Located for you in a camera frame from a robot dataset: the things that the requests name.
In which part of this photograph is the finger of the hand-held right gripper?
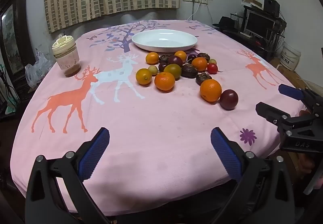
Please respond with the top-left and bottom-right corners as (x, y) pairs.
(256, 102), (290, 126)
(278, 84), (323, 113)

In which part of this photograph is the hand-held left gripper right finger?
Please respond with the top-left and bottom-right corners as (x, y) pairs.
(211, 127), (296, 224)

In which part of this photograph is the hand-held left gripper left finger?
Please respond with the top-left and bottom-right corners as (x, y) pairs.
(25, 127), (111, 224)

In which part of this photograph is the large dark purple plum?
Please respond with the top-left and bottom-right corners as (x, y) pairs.
(219, 89), (239, 111)

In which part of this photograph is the yellowish mandarin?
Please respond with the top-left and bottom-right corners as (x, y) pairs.
(136, 68), (152, 85)

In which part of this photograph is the yellow green tomato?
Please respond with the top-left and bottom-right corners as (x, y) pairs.
(164, 64), (182, 80)

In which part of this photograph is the white oval plate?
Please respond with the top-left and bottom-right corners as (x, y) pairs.
(131, 29), (198, 53)

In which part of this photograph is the person's right hand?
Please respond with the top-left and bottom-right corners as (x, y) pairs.
(296, 152), (317, 176)

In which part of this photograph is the white plastic bucket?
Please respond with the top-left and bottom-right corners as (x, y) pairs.
(280, 41), (301, 71)

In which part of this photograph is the black media desk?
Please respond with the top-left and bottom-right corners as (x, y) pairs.
(222, 29), (285, 61)

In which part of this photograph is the pink deer printed tablecloth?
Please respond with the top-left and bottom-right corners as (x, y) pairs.
(10, 20), (311, 217)

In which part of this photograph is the computer monitor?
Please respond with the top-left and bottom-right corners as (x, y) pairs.
(245, 9), (277, 37)

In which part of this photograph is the black speaker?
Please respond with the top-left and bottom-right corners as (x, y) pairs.
(264, 0), (280, 18)

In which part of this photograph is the black hat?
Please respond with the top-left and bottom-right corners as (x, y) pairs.
(213, 16), (239, 32)

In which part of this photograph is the plastic jar with cream lid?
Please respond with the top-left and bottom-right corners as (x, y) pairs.
(52, 34), (81, 78)

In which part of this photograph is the clear plastic bag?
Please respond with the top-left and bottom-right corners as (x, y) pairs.
(25, 50), (55, 88)

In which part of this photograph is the dark framed painting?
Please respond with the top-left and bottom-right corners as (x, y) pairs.
(0, 0), (36, 83)

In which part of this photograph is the grey cable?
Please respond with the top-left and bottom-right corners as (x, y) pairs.
(303, 170), (321, 194)

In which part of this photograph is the white power cable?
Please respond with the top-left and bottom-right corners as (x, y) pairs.
(188, 1), (202, 21)

